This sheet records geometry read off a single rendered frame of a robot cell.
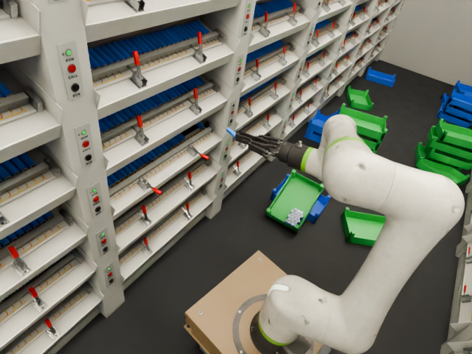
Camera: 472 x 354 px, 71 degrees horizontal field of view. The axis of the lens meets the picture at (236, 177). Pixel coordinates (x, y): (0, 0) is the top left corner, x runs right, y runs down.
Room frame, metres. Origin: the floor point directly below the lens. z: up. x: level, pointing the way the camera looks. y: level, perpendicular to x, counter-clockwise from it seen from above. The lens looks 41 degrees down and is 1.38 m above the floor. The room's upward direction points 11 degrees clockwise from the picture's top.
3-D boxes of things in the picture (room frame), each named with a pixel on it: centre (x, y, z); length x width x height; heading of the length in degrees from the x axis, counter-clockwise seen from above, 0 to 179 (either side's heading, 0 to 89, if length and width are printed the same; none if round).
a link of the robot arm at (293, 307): (0.48, -0.22, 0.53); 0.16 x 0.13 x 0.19; 80
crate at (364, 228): (1.35, -0.82, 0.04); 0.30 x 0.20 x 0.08; 92
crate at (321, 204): (1.49, -0.41, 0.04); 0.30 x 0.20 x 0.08; 63
